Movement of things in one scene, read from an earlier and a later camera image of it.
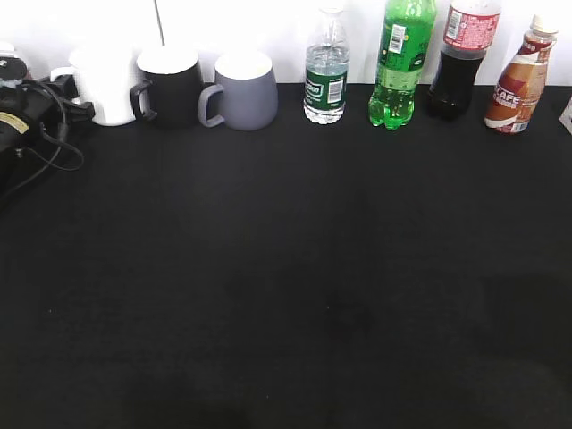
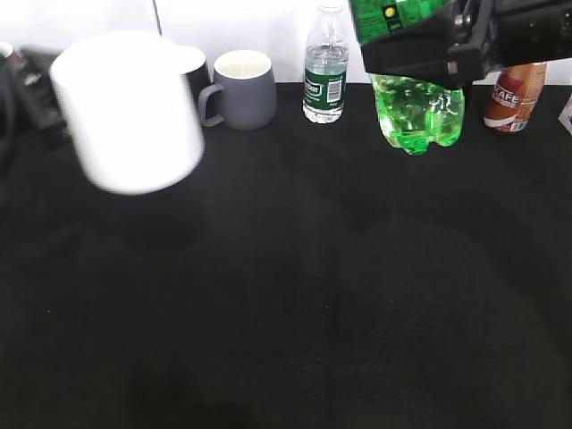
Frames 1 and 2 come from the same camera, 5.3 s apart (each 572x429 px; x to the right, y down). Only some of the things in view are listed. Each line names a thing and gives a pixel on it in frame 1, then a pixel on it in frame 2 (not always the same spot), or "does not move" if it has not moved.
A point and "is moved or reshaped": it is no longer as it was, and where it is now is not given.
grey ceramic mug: x=247 y=98 does not move
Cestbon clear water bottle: x=326 y=68 does not move
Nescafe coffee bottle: x=523 y=79 does not move
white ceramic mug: x=105 y=78 is moved or reshaped
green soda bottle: x=406 y=38 is moved or reshaped
